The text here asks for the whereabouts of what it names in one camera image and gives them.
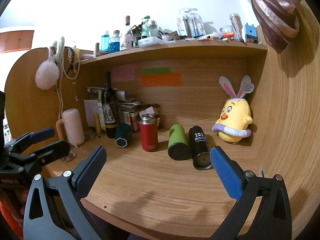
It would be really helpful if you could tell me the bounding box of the blue patterned bottle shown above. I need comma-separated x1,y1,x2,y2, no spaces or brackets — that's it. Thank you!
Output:
108,30,120,53

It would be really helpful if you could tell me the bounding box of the white tray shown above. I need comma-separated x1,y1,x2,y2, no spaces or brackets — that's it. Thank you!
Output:
138,36,165,47

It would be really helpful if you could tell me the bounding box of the red thermos cup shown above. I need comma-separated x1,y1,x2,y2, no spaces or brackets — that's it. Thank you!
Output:
139,114,158,152

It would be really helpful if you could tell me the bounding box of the brown hat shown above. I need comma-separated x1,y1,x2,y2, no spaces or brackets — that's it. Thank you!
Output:
251,0,301,54

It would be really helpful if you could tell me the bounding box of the pink sticky note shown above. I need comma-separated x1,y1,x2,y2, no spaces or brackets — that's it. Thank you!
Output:
112,64,136,82

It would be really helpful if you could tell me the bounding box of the dark green hexagonal cup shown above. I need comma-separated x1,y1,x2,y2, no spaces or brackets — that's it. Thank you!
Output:
115,123,132,148

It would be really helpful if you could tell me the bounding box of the teal plastic bottle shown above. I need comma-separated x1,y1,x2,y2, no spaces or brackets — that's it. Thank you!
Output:
100,30,110,51

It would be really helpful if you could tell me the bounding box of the white hanging cord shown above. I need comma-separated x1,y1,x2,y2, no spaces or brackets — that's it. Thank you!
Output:
56,45,81,120

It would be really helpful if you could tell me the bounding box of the blue pencil sharpener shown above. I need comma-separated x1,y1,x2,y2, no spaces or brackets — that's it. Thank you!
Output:
244,23,258,44

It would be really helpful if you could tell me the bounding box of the yellow cylindrical stick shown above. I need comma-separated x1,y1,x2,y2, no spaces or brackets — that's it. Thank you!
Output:
94,114,101,137

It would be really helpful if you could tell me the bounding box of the stack of books and papers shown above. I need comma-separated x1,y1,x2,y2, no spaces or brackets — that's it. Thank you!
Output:
86,87,160,132

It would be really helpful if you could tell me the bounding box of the white fluffy pompom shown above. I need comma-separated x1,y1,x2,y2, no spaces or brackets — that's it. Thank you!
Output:
35,60,60,90

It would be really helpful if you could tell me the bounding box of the yellow chick plush toy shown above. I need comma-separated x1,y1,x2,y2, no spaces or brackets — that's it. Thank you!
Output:
212,75,254,144

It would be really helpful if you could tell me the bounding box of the clear pen holder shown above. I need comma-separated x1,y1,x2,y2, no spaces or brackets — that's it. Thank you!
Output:
177,8,206,38

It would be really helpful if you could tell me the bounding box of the orange sticky note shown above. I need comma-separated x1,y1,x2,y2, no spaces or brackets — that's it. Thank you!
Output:
140,73,182,87

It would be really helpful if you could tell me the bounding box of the pink mug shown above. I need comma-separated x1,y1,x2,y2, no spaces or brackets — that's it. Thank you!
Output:
56,108,85,147

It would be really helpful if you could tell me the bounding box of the black thermos cup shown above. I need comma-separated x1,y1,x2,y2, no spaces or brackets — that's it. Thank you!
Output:
188,126,213,170

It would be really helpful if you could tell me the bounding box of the white paper note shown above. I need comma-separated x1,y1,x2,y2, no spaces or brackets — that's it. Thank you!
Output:
84,100,99,127

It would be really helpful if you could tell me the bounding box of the green thermos cup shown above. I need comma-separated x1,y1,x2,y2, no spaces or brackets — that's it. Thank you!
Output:
168,124,190,160

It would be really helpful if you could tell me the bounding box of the dark wine bottle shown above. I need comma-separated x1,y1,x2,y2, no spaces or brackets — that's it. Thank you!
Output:
101,72,120,139

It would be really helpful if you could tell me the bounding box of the green sticky note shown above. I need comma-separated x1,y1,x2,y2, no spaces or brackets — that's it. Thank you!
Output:
142,67,171,75

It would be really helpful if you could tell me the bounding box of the wooden shelf board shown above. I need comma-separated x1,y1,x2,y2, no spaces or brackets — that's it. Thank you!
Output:
81,41,268,66

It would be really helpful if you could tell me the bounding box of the small round mirror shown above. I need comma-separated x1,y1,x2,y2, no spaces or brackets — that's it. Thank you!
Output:
60,151,76,162

